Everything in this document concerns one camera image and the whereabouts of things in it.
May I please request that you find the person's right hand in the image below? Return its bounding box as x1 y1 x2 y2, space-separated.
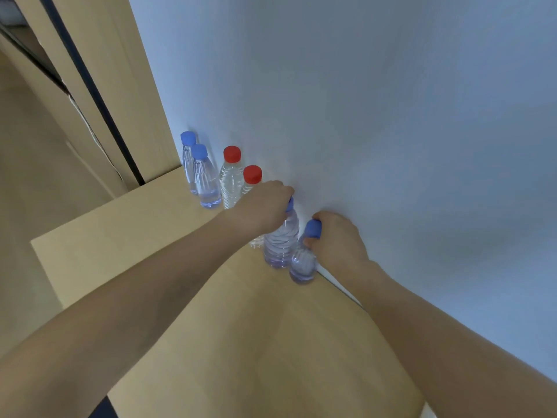
303 211 371 284

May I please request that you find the blue-capped clear water bottle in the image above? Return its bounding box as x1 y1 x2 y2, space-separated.
180 131 199 195
263 197 300 270
289 219 323 285
191 144 223 210

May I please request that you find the person's left forearm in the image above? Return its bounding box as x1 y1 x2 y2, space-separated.
0 208 251 418

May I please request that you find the light wooden cabinet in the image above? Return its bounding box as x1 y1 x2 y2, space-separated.
0 0 182 200

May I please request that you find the person's right forearm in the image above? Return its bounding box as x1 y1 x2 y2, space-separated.
346 260 557 418

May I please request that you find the red-capped clear water bottle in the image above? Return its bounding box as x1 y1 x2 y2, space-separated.
219 145 245 210
241 165 265 249

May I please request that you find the person's left hand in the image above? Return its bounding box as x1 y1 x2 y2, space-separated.
225 180 296 247

